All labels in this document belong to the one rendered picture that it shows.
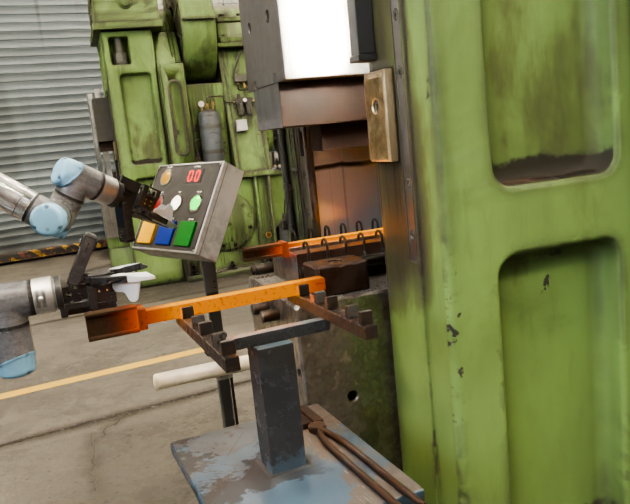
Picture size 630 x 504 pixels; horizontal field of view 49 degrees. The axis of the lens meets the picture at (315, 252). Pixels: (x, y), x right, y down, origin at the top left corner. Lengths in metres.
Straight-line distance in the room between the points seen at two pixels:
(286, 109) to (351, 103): 0.15
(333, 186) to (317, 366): 0.57
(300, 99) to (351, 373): 0.59
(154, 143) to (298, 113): 5.04
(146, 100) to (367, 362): 5.27
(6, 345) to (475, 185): 0.96
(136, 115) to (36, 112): 3.15
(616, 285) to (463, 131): 0.46
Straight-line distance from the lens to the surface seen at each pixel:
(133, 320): 1.17
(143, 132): 6.50
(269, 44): 1.54
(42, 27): 9.65
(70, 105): 9.55
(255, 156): 6.61
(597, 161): 1.44
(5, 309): 1.50
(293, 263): 1.55
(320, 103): 1.53
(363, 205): 1.85
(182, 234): 1.98
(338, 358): 1.44
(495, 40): 1.33
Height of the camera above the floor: 1.25
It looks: 10 degrees down
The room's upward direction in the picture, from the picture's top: 6 degrees counter-clockwise
